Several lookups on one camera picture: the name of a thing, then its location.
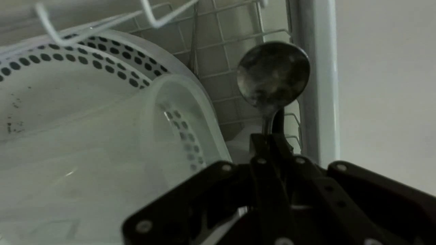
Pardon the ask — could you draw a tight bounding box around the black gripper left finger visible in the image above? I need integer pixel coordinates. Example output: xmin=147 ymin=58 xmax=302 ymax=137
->
xmin=121 ymin=130 xmax=276 ymax=245

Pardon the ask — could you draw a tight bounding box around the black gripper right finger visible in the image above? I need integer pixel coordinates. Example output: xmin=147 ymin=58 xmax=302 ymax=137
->
xmin=271 ymin=107 xmax=436 ymax=245

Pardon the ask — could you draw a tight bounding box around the metal spoon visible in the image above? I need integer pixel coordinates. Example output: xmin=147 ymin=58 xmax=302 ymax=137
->
xmin=234 ymin=40 xmax=313 ymax=136

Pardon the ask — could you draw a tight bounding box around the translucent plastic container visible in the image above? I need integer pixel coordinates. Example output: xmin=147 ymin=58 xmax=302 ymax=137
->
xmin=0 ymin=73 xmax=220 ymax=245

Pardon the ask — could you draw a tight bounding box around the white perforated plastic colander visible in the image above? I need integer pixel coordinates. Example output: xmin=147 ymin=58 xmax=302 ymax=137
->
xmin=0 ymin=28 xmax=234 ymax=182

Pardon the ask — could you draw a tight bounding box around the white wire dish drainer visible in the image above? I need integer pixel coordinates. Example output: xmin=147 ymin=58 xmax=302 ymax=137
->
xmin=0 ymin=0 xmax=340 ymax=170

